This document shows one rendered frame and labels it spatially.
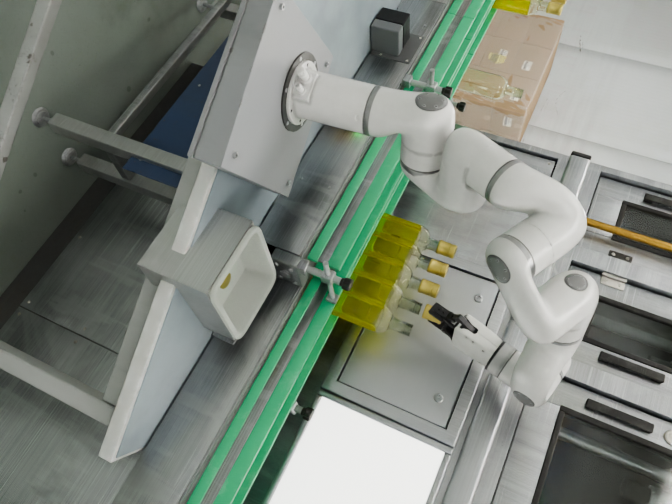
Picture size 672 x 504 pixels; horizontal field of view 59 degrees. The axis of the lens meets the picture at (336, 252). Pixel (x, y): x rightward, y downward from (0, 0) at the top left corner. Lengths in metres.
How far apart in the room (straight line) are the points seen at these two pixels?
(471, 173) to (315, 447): 0.74
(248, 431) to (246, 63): 0.73
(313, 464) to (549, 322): 0.67
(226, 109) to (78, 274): 0.94
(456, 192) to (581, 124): 5.12
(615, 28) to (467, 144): 6.24
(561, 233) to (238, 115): 0.56
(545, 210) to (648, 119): 5.40
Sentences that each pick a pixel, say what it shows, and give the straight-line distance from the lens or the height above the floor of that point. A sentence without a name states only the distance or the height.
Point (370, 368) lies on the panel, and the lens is 1.48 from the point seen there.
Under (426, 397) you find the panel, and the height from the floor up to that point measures 1.22.
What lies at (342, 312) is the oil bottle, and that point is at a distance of 1.38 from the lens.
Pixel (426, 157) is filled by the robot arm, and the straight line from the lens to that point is 1.13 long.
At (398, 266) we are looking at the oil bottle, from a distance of 1.42.
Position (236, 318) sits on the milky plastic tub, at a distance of 1.29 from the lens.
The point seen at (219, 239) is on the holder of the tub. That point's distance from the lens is 1.14.
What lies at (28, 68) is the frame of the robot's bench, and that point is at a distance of 1.53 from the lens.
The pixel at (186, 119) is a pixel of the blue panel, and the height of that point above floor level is 0.40.
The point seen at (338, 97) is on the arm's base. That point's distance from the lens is 1.14.
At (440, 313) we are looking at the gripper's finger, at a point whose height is 1.19.
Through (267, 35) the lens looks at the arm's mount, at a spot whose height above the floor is 0.81.
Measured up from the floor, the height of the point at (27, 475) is 0.43.
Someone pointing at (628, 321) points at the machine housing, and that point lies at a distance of 1.68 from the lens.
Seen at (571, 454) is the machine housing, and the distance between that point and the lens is 1.52.
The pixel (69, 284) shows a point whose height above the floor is 0.19.
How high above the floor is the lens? 1.32
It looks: 17 degrees down
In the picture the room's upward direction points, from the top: 111 degrees clockwise
